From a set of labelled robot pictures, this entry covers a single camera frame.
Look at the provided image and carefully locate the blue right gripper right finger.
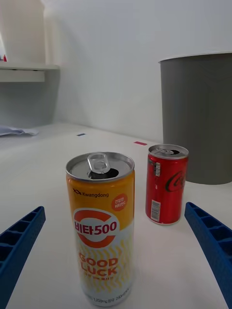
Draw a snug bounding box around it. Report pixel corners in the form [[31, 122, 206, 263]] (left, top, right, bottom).
[[184, 202, 232, 309]]

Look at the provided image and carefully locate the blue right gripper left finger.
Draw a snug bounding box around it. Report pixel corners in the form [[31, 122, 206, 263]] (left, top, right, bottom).
[[0, 206, 46, 309]]

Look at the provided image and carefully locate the red drink can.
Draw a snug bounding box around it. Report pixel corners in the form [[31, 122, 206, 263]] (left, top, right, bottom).
[[145, 144, 189, 225]]

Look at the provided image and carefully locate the crumpled white paper sheet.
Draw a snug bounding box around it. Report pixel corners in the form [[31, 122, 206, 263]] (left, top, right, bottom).
[[0, 125, 39, 137]]

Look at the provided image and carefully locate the grey plastic waste bin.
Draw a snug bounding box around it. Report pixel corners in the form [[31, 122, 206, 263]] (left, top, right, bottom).
[[159, 51, 232, 185]]

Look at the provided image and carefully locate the white shelf board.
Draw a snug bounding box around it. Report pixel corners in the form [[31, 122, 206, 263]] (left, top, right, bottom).
[[0, 61, 60, 83]]

